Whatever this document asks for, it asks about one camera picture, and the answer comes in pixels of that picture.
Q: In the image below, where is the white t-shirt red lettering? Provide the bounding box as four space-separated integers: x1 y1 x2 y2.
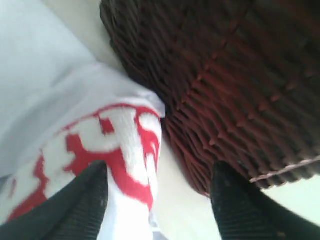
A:
0 0 165 240

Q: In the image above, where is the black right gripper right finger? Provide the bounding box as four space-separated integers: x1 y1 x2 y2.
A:
210 161 320 240

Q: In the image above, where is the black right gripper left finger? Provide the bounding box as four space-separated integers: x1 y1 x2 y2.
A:
0 161 109 240

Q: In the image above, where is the dark brown wicker basket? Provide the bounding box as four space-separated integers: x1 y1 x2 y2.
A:
99 0 320 195

